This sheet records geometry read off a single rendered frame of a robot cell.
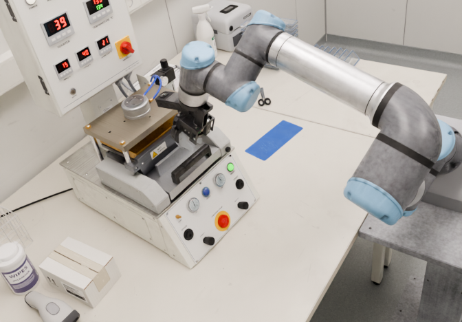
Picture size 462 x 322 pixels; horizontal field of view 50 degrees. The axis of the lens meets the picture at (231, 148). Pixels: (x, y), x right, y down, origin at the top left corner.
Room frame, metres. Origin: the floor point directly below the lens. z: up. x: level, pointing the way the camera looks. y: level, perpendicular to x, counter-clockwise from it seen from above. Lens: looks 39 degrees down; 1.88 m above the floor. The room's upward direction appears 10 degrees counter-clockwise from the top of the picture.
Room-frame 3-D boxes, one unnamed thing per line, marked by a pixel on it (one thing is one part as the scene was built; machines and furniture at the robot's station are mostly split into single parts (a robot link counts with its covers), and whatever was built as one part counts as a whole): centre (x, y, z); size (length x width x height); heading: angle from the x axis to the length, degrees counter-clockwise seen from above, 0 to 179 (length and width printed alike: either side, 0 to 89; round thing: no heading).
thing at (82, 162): (1.24, 0.27, 0.93); 0.46 x 0.35 x 0.01; 45
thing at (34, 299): (0.83, 0.57, 0.79); 0.20 x 0.08 x 0.08; 50
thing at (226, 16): (2.21, -0.07, 0.88); 0.25 x 0.20 x 0.17; 44
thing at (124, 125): (1.25, 0.26, 1.08); 0.31 x 0.24 x 0.13; 135
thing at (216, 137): (1.26, 0.10, 0.96); 0.26 x 0.05 x 0.07; 45
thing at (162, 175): (1.18, 0.22, 0.97); 0.30 x 0.22 x 0.08; 45
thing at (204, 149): (1.08, 0.12, 0.99); 0.15 x 0.02 x 0.04; 135
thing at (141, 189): (1.07, 0.30, 0.96); 0.25 x 0.05 x 0.07; 45
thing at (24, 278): (0.96, 0.67, 0.82); 0.09 x 0.09 x 0.15
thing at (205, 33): (2.07, 0.02, 0.92); 0.09 x 0.08 x 0.25; 95
